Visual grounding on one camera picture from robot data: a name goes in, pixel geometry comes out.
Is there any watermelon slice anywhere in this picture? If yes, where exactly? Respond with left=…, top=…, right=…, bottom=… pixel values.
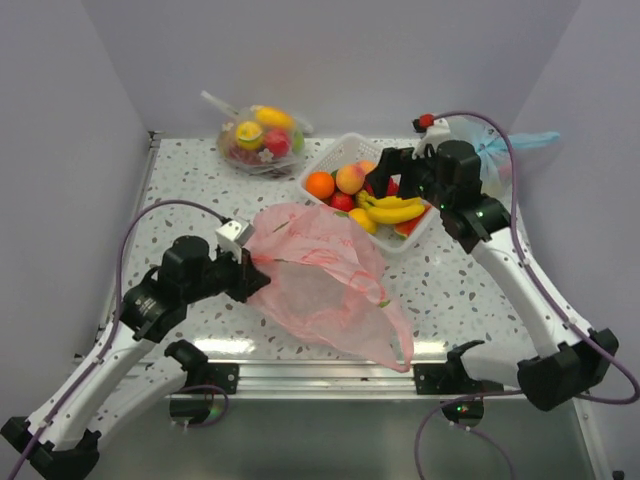
left=394, top=205, right=431, bottom=239

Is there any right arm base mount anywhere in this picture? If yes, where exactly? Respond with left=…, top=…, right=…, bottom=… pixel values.
left=413, top=340, right=504, bottom=427

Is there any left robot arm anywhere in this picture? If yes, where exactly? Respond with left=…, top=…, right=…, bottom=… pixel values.
left=1, top=236, right=270, bottom=479

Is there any white plastic basket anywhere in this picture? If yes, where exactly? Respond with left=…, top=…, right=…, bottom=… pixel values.
left=299, top=133, right=439, bottom=253

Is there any blue plastic bag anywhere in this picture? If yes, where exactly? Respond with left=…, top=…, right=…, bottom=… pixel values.
left=447, top=116, right=561, bottom=199

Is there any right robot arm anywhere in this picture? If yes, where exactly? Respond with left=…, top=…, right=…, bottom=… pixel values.
left=366, top=140, right=619, bottom=411

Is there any clear plastic bag of fruit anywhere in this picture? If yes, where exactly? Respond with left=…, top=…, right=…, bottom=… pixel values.
left=200, top=90, right=314, bottom=178

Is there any peach in basket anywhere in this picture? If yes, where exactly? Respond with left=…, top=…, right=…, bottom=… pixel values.
left=335, top=165, right=365, bottom=195

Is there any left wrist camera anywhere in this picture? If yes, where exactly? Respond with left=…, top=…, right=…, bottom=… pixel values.
left=215, top=219, right=254, bottom=262

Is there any pink plastic bag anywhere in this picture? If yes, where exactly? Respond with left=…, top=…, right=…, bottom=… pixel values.
left=247, top=203, right=414, bottom=373

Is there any peach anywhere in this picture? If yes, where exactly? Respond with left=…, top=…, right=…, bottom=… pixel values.
left=335, top=165, right=365, bottom=195
left=357, top=160, right=377, bottom=175

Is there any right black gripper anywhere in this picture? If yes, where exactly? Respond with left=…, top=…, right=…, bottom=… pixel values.
left=366, top=144, right=452, bottom=211

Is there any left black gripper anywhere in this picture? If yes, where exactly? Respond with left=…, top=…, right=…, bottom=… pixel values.
left=184, top=241, right=271, bottom=303

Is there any red apple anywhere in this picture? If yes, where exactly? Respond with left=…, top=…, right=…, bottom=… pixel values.
left=329, top=192, right=356, bottom=213
left=364, top=178, right=399, bottom=196

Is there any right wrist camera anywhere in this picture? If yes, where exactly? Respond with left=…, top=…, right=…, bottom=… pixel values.
left=412, top=114, right=452, bottom=159

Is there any orange tangerine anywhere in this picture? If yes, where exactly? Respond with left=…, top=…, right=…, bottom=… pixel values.
left=305, top=172, right=335, bottom=200

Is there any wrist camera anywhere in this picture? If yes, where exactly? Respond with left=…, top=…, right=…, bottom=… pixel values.
left=412, top=114, right=452, bottom=159
left=215, top=219, right=254, bottom=262

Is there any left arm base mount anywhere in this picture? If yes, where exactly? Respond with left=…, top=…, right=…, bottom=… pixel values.
left=164, top=340, right=239, bottom=431

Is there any yellow banana bunch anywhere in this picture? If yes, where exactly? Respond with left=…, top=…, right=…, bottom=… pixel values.
left=356, top=191, right=426, bottom=225

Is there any red apple in basket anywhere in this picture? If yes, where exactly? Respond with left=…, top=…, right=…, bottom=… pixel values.
left=329, top=192, right=356, bottom=213

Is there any yellow lemon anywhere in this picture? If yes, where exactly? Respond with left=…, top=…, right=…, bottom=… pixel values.
left=348, top=208, right=377, bottom=235

